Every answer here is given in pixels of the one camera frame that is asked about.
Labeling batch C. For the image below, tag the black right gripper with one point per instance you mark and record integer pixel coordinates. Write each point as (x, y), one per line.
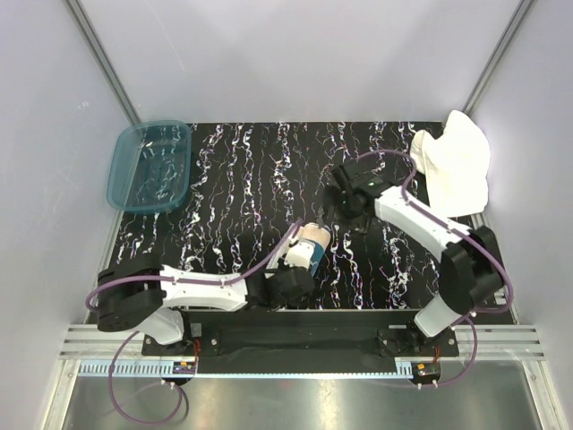
(333, 197)

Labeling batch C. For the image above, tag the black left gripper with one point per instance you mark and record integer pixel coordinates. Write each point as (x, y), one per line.
(282, 266)

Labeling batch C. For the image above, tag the teal beige Doraemon towel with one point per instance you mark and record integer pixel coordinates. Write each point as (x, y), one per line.
(321, 236)

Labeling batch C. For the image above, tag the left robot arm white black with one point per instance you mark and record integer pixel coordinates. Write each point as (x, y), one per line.
(148, 296)

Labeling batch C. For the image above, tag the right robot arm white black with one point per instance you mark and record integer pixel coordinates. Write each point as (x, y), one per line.
(470, 267)

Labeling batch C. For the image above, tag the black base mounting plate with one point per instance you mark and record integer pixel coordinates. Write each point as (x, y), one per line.
(386, 333)

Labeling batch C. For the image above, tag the white towel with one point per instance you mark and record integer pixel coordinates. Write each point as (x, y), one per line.
(455, 166)

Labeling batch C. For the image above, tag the left small circuit board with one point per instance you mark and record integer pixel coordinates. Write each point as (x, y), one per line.
(184, 367)

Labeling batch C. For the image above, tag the small circuit board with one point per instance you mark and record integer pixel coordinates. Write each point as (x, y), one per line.
(428, 369)
(184, 367)

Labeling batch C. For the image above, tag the right small circuit board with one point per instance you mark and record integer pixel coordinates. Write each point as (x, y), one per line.
(428, 369)

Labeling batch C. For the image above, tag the teal transparent plastic bin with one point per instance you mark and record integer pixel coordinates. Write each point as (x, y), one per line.
(151, 167)

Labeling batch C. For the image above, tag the aluminium frame rail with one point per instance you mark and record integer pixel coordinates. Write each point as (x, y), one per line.
(485, 342)

